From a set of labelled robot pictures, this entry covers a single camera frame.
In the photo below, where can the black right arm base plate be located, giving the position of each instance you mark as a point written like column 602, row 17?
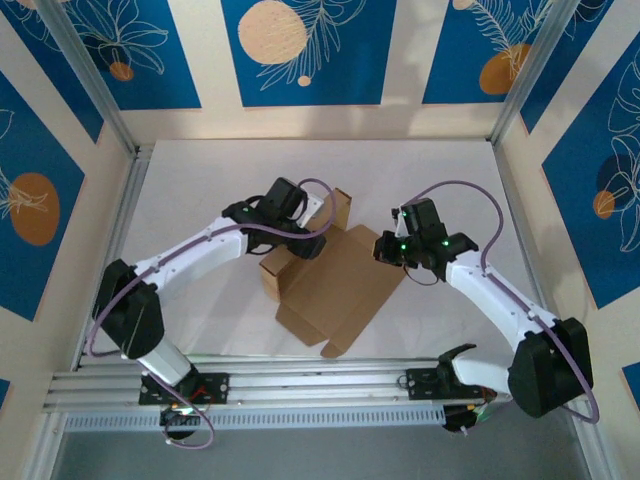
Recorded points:
column 420, row 384

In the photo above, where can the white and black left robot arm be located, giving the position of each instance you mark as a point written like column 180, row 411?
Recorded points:
column 200, row 245

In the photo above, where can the aluminium side rail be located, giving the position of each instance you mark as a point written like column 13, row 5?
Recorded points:
column 131, row 190
column 509, row 190

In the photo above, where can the aluminium cross rail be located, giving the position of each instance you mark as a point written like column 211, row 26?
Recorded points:
column 320, row 380

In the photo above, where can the brown cardboard box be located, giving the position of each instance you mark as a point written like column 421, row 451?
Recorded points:
column 340, row 280

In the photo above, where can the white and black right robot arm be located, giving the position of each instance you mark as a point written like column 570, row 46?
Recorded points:
column 490, row 295

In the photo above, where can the aluminium corner post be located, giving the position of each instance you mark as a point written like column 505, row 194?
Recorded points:
column 535, row 65
column 84, row 65

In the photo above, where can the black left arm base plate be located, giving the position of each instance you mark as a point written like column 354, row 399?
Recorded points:
column 215, row 387

